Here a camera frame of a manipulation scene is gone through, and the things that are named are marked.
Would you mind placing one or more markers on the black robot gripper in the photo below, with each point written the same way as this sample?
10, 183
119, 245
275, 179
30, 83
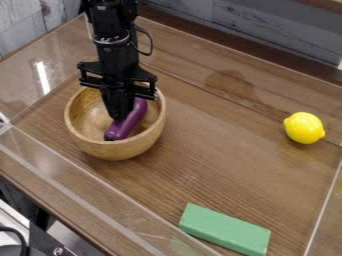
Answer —
116, 75

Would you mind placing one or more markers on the purple toy eggplant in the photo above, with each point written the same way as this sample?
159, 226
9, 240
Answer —
119, 129

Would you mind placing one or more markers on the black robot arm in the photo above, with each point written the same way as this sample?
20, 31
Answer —
112, 19

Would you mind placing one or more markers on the brown wooden bowl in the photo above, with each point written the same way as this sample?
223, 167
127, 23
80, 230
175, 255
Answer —
87, 122

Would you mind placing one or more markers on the green rectangular block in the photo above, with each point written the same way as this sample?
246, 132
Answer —
224, 230

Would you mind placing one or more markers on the yellow toy lemon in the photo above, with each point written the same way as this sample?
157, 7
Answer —
303, 127

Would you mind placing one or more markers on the clear acrylic tray wall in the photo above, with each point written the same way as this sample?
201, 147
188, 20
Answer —
112, 221

